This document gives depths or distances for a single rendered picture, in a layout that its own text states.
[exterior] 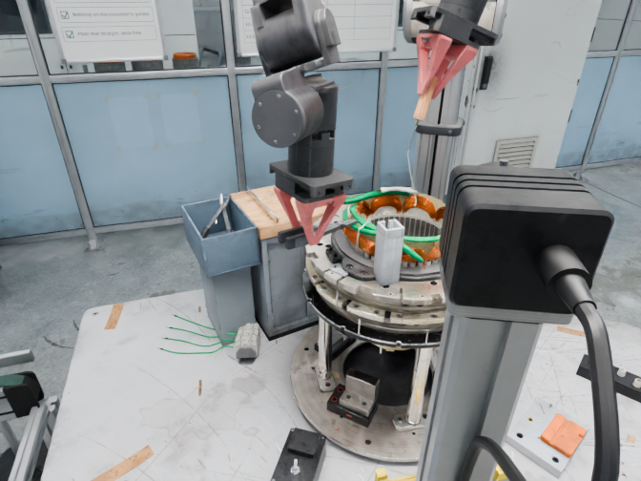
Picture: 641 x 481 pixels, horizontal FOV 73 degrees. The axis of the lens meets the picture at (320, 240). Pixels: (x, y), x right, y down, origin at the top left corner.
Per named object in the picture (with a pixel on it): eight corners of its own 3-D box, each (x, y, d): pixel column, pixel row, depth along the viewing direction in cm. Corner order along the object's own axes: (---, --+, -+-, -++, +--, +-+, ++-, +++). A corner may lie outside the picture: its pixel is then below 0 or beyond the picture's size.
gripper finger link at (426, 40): (461, 109, 59) (492, 36, 56) (417, 91, 56) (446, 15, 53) (437, 103, 65) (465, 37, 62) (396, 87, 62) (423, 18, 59)
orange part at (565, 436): (569, 459, 70) (570, 455, 70) (539, 439, 74) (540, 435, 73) (586, 433, 75) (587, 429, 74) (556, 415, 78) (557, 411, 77)
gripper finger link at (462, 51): (456, 107, 59) (486, 34, 56) (411, 89, 56) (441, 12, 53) (432, 101, 65) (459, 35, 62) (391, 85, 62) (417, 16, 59)
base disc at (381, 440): (331, 495, 66) (331, 491, 65) (269, 331, 98) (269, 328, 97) (536, 422, 77) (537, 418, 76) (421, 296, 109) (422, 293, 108)
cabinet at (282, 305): (269, 342, 96) (261, 240, 83) (241, 297, 111) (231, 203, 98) (344, 315, 104) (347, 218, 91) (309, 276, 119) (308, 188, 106)
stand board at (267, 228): (260, 240, 83) (259, 229, 82) (229, 203, 98) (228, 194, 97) (349, 218, 91) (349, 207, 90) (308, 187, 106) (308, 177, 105)
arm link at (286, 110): (332, 7, 47) (266, 32, 51) (289, 2, 38) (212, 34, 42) (360, 115, 51) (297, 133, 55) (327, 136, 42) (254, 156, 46)
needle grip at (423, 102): (420, 119, 60) (435, 74, 59) (410, 116, 61) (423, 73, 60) (425, 121, 61) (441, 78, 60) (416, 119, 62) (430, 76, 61)
